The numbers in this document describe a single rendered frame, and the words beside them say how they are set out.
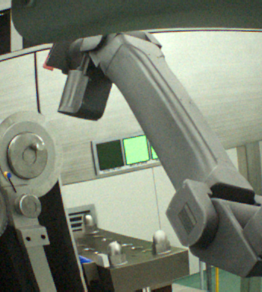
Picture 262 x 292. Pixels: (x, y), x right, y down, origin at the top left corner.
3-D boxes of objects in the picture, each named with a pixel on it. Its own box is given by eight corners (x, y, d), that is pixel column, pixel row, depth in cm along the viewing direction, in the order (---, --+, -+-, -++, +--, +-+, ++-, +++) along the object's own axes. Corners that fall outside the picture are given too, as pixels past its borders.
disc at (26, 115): (-2, 204, 123) (-15, 120, 122) (-2, 204, 124) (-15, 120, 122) (71, 192, 130) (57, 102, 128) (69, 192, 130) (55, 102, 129)
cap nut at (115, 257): (112, 267, 131) (108, 245, 130) (104, 264, 134) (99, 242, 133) (131, 263, 132) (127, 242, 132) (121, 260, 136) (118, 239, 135)
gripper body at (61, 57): (103, 86, 115) (117, 82, 108) (43, 65, 113) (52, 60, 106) (119, 48, 116) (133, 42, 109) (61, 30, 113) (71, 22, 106)
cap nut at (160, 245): (157, 255, 136) (154, 233, 135) (148, 252, 139) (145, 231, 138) (175, 250, 137) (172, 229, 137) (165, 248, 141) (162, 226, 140)
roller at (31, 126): (4, 194, 123) (-6, 127, 122) (-24, 182, 147) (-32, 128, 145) (61, 184, 128) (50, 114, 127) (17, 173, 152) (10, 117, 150)
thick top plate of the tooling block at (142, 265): (115, 294, 130) (109, 268, 129) (42, 259, 166) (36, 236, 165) (190, 274, 137) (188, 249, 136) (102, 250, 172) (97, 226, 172)
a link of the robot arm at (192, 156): (287, 225, 68) (215, 214, 63) (259, 265, 71) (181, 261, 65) (159, 31, 102) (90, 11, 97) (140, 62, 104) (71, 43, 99)
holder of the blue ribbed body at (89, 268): (89, 285, 132) (83, 264, 132) (47, 264, 153) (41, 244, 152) (103, 282, 134) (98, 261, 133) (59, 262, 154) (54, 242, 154)
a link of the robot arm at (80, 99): (162, 42, 99) (105, 25, 95) (143, 126, 98) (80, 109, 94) (119, 46, 110) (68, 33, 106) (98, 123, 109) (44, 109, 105)
